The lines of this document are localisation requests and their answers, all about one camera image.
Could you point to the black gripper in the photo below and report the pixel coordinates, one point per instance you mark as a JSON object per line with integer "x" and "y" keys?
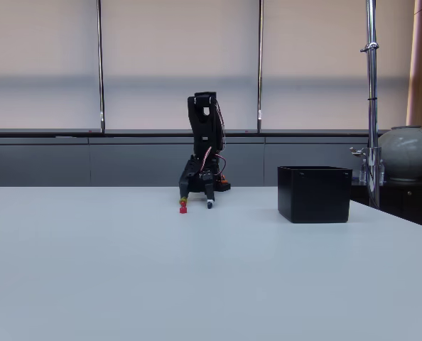
{"x": 196, "y": 184}

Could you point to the small red object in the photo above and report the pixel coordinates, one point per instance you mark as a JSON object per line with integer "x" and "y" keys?
{"x": 183, "y": 210}

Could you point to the black robot base orange clamps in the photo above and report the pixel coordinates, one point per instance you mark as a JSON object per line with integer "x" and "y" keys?
{"x": 224, "y": 184}

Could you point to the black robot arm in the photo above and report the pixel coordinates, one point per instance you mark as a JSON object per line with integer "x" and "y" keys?
{"x": 205, "y": 124}

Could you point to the black plastic box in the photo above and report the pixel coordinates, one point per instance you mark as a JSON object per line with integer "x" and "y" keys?
{"x": 314, "y": 195}

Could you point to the metal window mullion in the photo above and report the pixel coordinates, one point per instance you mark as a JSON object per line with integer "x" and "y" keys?
{"x": 101, "y": 71}
{"x": 260, "y": 71}

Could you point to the metal clamp on pole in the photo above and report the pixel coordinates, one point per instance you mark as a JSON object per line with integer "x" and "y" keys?
{"x": 358, "y": 151}

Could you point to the clear water bottle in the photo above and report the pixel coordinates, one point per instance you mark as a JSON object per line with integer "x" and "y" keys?
{"x": 382, "y": 172}

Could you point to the chrome stand pole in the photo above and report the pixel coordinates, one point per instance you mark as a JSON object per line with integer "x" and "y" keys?
{"x": 373, "y": 106}

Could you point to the dark wooden sideboard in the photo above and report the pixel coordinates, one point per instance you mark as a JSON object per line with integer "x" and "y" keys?
{"x": 410, "y": 202}

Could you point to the grey round ceramic vase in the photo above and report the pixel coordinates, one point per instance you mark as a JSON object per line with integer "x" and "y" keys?
{"x": 408, "y": 152}

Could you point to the grey wall cabinet row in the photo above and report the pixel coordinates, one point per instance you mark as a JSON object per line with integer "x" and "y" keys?
{"x": 125, "y": 161}

